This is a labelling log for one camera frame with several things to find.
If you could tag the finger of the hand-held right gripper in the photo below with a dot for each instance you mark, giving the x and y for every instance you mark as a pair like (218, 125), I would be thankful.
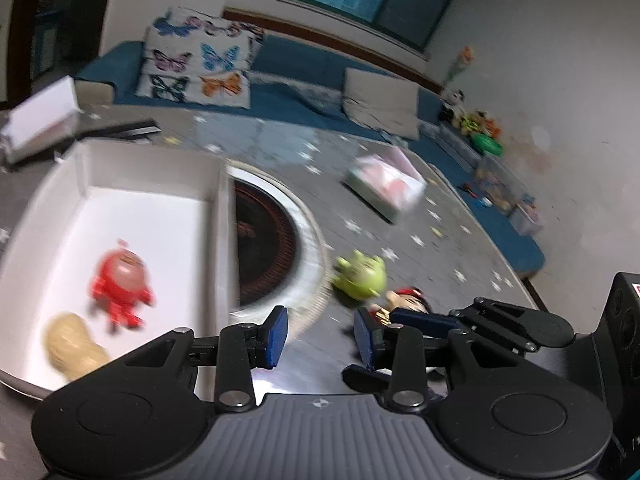
(365, 376)
(425, 321)

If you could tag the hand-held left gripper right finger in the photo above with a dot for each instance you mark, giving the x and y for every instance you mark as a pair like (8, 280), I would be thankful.
(365, 340)

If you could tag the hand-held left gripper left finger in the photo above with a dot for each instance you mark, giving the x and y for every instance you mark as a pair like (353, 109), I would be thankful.
(275, 337)

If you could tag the boy doll with red hat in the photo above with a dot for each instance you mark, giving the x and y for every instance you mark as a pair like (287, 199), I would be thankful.
(413, 300)

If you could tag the green alien toy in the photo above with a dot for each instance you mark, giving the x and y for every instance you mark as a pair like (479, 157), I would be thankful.
(360, 277)

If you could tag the grey cardboard box white inside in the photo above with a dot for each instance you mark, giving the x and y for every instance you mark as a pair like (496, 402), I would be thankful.
(150, 220)

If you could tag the round built-in induction cooker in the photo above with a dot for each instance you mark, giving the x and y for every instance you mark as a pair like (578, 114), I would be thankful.
(265, 240)

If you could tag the pink and white tissue pack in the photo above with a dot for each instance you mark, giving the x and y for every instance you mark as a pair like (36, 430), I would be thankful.
(385, 182)

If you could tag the clear plastic storage bin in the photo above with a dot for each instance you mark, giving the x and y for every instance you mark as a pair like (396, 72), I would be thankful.
(500, 180)
(526, 215)

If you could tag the red round toy figure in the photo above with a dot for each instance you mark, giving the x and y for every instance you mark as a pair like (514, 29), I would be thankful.
(122, 276)

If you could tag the pile of colourful toys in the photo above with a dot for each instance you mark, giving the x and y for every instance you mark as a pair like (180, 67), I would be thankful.
(482, 132)

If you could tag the beige peanut toy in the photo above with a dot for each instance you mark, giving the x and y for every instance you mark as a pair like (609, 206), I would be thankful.
(70, 346)

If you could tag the panda plush toy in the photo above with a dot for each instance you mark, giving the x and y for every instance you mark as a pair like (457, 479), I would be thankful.
(456, 101)

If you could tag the grey pillow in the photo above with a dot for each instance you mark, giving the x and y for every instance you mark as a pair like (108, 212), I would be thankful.
(382, 100)

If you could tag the flat black bar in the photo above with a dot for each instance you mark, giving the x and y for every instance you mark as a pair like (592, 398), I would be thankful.
(122, 130)

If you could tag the orange and green flower toy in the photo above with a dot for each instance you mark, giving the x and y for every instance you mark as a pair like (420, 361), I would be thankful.
(462, 62)

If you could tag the blue sofa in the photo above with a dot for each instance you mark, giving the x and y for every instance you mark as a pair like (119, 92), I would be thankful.
(300, 62)

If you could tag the butterfly print pillow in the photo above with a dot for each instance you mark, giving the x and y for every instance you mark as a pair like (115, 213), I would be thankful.
(200, 60)

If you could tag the white open paper box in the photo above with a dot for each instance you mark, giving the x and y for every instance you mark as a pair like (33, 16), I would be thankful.
(40, 115)

